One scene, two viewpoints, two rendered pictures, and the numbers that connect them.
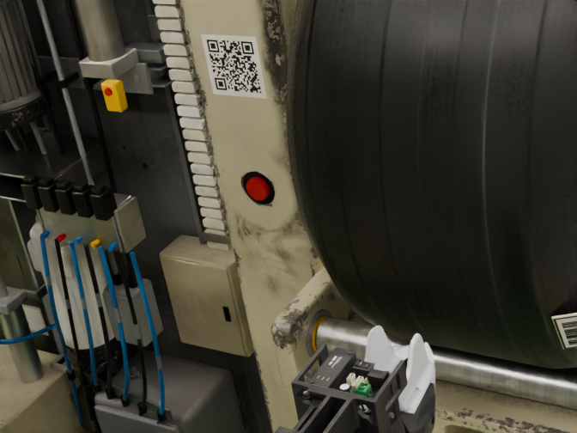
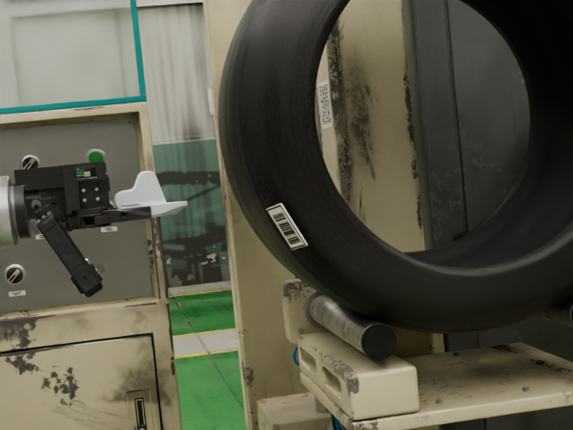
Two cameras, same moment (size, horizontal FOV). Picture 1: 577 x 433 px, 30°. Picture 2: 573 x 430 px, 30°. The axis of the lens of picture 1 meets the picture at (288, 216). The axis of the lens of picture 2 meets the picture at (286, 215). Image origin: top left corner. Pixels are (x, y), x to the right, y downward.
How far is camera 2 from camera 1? 127 cm
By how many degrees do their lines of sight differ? 50
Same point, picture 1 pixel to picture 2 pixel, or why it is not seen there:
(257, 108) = (331, 136)
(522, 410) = (355, 360)
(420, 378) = (147, 201)
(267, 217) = not seen: hidden behind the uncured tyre
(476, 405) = (340, 355)
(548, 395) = (352, 337)
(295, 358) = (287, 310)
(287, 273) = not seen: hidden behind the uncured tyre
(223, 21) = (321, 72)
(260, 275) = not seen: hidden behind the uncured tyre
